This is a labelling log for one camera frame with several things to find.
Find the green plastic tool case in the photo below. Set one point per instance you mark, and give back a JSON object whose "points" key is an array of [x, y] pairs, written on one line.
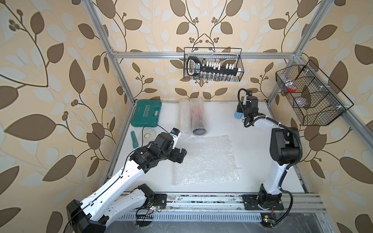
{"points": [[146, 113]]}

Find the clear tape roll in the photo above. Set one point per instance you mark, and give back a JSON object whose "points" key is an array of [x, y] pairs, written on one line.
{"points": [[149, 134]]}

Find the black socket tool set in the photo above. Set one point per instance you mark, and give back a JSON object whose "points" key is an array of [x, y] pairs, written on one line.
{"points": [[195, 66]]}

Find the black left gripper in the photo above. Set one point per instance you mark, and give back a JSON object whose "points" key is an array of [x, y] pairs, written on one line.
{"points": [[176, 151]]}

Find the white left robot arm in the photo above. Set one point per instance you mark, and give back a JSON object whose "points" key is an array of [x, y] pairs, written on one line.
{"points": [[110, 192]]}

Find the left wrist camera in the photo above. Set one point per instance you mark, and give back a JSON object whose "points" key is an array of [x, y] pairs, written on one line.
{"points": [[175, 133]]}

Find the black wire basket right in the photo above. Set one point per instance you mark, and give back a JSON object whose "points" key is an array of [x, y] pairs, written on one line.
{"points": [[318, 100]]}

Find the black wire basket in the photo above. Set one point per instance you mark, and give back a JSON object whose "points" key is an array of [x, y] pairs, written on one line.
{"points": [[232, 55], [318, 100]]}

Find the red item in basket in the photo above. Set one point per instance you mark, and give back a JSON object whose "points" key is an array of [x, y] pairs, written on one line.
{"points": [[290, 87]]}

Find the aluminium frame rail base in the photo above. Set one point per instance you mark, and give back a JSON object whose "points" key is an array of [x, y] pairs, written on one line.
{"points": [[144, 209]]}

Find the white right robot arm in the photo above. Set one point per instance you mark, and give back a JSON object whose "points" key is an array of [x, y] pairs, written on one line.
{"points": [[285, 150]]}

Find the bubble wrapped red vase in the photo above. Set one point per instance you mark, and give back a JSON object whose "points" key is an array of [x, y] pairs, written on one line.
{"points": [[198, 119]]}

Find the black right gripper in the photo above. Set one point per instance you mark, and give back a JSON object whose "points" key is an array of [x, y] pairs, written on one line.
{"points": [[239, 109]]}

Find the bubble wrap sheet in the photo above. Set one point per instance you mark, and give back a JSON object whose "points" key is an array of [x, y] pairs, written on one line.
{"points": [[208, 160]]}

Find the black wire basket back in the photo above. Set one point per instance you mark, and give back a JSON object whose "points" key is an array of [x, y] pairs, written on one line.
{"points": [[232, 55]]}

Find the light blue vase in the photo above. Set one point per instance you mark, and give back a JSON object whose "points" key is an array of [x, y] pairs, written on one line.
{"points": [[238, 115]]}

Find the clear bubble wrap roll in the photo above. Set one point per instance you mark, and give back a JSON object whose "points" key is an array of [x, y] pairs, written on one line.
{"points": [[184, 118]]}

